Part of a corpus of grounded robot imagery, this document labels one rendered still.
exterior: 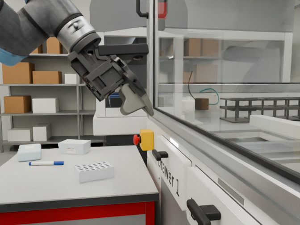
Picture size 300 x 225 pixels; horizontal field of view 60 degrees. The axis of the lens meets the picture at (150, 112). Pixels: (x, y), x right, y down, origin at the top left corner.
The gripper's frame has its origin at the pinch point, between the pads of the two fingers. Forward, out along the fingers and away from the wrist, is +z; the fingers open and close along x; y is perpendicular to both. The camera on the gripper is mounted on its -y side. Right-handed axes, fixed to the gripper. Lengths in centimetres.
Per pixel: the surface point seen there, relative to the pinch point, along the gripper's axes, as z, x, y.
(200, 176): 13.8, 12.4, 5.0
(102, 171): 7.7, -38.2, 16.0
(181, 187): 17.1, 0.9, 6.7
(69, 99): -79, -428, -32
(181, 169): 13.9, 2.1, 4.2
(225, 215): 15.9, 22.5, 8.9
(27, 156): -15, -67, 34
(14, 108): -116, -400, 47
